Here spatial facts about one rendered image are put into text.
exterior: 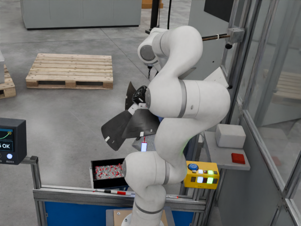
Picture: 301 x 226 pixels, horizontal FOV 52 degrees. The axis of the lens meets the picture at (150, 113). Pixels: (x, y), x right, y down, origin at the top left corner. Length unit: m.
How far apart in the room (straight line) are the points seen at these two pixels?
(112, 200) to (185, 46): 1.08
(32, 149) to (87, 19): 4.43
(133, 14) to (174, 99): 6.89
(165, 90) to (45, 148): 2.76
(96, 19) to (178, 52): 6.60
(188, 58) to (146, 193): 0.55
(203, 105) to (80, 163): 2.50
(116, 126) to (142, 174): 0.85
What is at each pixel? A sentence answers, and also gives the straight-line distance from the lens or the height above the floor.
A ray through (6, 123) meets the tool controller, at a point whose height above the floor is 1.25.
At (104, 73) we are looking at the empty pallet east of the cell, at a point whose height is 0.14.
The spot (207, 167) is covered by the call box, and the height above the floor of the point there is 1.07.
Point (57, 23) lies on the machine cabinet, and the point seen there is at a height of 0.15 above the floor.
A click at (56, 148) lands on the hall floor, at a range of 3.40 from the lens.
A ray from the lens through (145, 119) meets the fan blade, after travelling 1.65.
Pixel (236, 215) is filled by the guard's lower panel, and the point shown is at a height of 0.38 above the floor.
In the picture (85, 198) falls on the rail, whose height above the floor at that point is 0.83.
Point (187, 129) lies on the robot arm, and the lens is 0.86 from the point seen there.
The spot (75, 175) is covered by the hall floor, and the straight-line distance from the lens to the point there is 3.06.
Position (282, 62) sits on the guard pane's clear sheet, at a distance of 1.84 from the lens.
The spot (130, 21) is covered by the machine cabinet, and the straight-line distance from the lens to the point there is 7.63.
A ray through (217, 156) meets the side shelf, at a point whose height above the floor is 0.86.
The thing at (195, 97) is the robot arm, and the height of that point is 1.71.
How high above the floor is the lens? 2.05
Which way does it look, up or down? 31 degrees down
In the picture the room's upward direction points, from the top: 6 degrees clockwise
